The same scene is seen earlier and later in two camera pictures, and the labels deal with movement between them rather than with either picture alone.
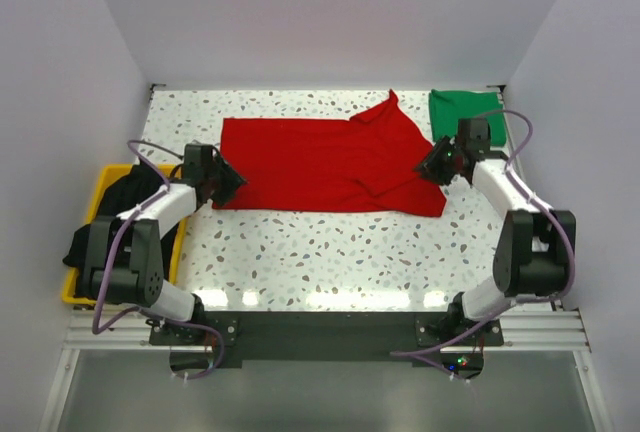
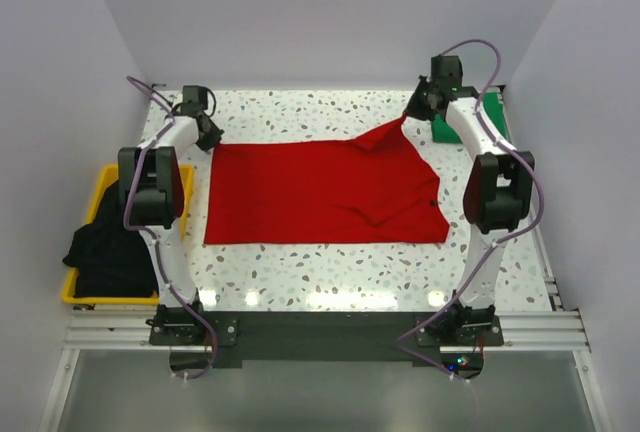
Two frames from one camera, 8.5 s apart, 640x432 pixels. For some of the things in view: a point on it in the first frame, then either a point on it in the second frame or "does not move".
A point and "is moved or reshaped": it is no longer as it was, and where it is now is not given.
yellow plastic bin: [69, 295] does not move
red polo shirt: [366, 165] is moved or reshaped
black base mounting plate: [416, 339] does not move
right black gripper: [430, 166] to [413, 109]
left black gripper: [232, 181] to [213, 139]
